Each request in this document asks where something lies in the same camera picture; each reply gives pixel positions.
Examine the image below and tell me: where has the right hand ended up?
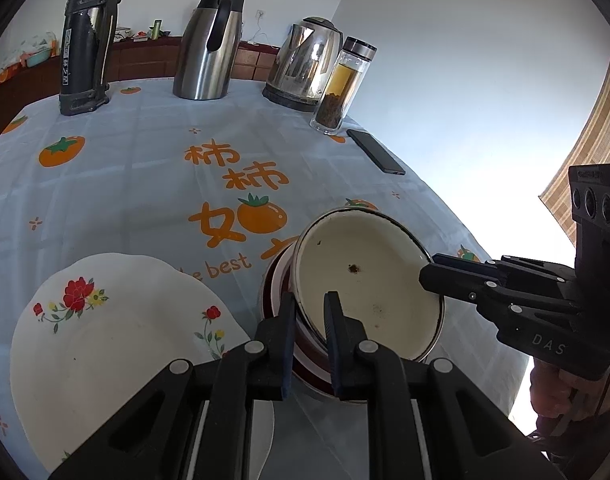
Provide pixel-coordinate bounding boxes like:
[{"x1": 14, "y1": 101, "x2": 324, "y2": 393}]
[{"x1": 529, "y1": 360, "x2": 610, "y2": 431}]

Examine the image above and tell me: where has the steel carafe black handle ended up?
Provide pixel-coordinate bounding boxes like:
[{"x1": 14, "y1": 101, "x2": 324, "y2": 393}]
[{"x1": 172, "y1": 0, "x2": 244, "y2": 101}]

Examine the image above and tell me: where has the white enamel bowl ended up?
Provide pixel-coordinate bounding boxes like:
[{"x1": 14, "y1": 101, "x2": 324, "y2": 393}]
[{"x1": 291, "y1": 207, "x2": 445, "y2": 362}]

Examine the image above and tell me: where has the stainless electric kettle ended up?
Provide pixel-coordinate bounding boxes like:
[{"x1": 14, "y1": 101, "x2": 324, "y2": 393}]
[{"x1": 262, "y1": 16, "x2": 343, "y2": 113}]

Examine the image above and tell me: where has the white red-flower plate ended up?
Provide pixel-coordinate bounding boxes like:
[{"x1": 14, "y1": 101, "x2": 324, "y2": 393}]
[{"x1": 10, "y1": 252, "x2": 250, "y2": 472}]

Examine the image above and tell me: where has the dark wooden sideboard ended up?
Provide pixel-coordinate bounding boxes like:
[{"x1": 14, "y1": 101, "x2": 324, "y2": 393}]
[{"x1": 0, "y1": 37, "x2": 279, "y2": 134}]

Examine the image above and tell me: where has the black smartphone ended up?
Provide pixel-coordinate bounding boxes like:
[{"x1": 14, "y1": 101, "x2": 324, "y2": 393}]
[{"x1": 346, "y1": 129, "x2": 406, "y2": 176}]

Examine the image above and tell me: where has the green canister on sideboard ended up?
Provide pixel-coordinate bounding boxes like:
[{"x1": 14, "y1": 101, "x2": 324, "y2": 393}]
[{"x1": 148, "y1": 20, "x2": 162, "y2": 40}]

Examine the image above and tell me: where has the teal basin on sideboard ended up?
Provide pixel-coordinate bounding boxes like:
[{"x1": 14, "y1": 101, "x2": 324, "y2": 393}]
[{"x1": 25, "y1": 49, "x2": 51, "y2": 68}]

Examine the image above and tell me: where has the persimmon print tablecloth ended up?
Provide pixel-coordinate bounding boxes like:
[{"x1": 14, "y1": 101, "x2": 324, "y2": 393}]
[{"x1": 0, "y1": 79, "x2": 486, "y2": 479}]

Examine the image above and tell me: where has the large black thermos flask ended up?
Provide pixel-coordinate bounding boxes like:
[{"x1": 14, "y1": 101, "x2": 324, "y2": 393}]
[{"x1": 58, "y1": 0, "x2": 120, "y2": 116}]

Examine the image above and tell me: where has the glass tea bottle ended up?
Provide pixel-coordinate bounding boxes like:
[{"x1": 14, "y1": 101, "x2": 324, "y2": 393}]
[{"x1": 309, "y1": 37, "x2": 378, "y2": 136}]

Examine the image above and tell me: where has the stainless steel bowl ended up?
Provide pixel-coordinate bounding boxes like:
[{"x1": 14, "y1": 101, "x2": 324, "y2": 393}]
[{"x1": 259, "y1": 243, "x2": 337, "y2": 401}]

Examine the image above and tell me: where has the bamboo curtain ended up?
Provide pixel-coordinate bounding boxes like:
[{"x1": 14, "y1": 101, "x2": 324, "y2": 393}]
[{"x1": 539, "y1": 62, "x2": 610, "y2": 245}]

